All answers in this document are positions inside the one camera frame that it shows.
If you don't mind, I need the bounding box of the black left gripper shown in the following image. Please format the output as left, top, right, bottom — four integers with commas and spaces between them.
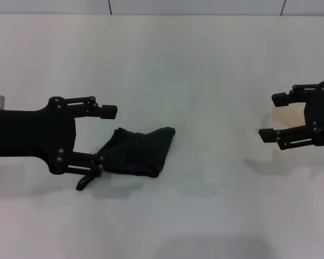
0, 96, 119, 178

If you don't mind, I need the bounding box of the dark blue rag with strap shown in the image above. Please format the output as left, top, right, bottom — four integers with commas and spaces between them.
75, 126, 177, 191

